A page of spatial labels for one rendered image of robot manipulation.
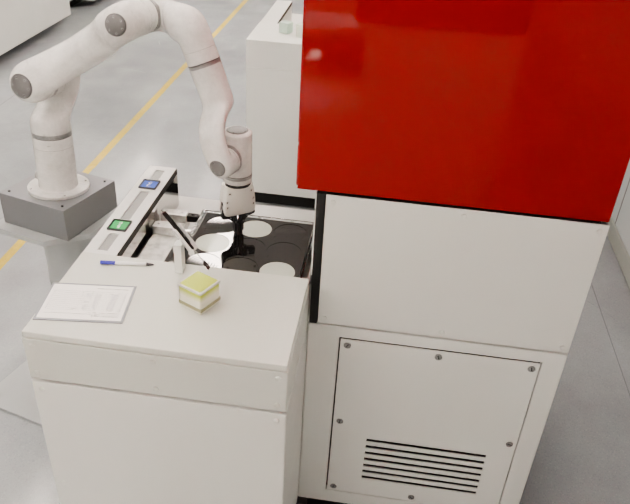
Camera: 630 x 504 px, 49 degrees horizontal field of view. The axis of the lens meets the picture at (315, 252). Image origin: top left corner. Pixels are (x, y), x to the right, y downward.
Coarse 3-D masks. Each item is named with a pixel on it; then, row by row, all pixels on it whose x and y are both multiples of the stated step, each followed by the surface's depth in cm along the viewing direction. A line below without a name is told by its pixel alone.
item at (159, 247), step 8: (184, 224) 220; (152, 240) 211; (160, 240) 211; (168, 240) 211; (144, 248) 207; (152, 248) 207; (160, 248) 207; (168, 248) 208; (144, 256) 203; (152, 256) 204; (160, 256) 204; (168, 256) 206
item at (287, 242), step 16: (208, 224) 217; (224, 224) 217; (272, 224) 218; (288, 224) 219; (304, 224) 219; (240, 240) 210; (256, 240) 210; (272, 240) 211; (288, 240) 211; (304, 240) 212; (192, 256) 201; (208, 256) 202; (224, 256) 202; (240, 256) 202; (256, 256) 203; (272, 256) 203; (288, 256) 204; (304, 256) 204
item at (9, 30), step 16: (0, 0) 578; (16, 0) 602; (32, 0) 628; (48, 0) 656; (64, 0) 687; (0, 16) 581; (16, 16) 605; (32, 16) 631; (48, 16) 659; (64, 16) 691; (0, 32) 583; (16, 32) 608; (32, 32) 634; (0, 48) 586
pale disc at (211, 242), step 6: (210, 234) 212; (216, 234) 212; (198, 240) 209; (204, 240) 209; (210, 240) 209; (216, 240) 209; (222, 240) 209; (228, 240) 209; (198, 246) 206; (204, 246) 206; (210, 246) 206; (216, 246) 206; (222, 246) 206
